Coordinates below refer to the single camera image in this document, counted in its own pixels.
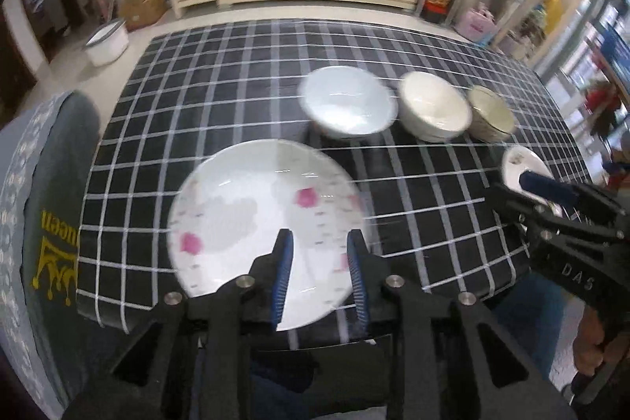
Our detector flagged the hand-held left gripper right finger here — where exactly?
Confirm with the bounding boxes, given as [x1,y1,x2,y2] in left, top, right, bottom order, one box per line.
[346,228,576,420]

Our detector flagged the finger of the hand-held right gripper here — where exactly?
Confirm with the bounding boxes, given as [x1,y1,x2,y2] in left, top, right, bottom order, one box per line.
[518,170,621,224]
[485,184,562,236]

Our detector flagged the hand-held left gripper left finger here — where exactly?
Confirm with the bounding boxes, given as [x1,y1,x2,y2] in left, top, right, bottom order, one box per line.
[64,228,296,420]

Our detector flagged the green floral deep plate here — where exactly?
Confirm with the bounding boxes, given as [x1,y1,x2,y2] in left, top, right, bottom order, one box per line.
[501,144,564,219]

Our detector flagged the large pink flower plate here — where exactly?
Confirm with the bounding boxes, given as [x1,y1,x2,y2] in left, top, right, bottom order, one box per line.
[167,139,367,332]

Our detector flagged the cream bowl with dark rim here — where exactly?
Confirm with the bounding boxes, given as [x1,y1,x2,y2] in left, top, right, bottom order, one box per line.
[398,70,473,142]

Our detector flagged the person's right hand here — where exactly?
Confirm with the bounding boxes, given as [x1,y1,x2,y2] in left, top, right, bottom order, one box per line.
[572,314,613,379]

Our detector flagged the person's blue jeans leg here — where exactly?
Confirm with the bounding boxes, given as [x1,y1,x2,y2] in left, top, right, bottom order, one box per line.
[489,275,572,381]

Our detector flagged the small cream bowl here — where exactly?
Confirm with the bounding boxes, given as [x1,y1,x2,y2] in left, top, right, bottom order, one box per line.
[465,84,517,141]

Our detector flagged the white bowl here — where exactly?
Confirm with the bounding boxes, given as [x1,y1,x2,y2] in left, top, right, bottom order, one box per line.
[299,66,398,140]

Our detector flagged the pink bag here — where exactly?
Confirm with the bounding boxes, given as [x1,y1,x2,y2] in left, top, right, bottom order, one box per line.
[455,7,498,44]

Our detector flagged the black white checkered tablecloth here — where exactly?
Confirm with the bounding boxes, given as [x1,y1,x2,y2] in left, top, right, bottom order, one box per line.
[76,19,591,349]

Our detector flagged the white enamel pot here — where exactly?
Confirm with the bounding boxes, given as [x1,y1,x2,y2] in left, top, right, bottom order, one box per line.
[85,19,131,67]

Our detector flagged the cardboard box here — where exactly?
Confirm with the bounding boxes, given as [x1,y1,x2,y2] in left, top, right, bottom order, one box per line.
[119,0,168,32]

